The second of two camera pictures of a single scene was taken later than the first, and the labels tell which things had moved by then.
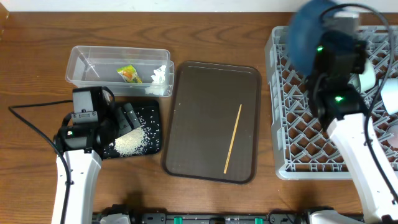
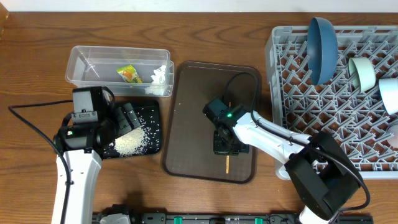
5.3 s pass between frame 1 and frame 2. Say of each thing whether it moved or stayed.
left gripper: stayed
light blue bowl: stayed
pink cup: stayed
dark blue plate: moved
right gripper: moved
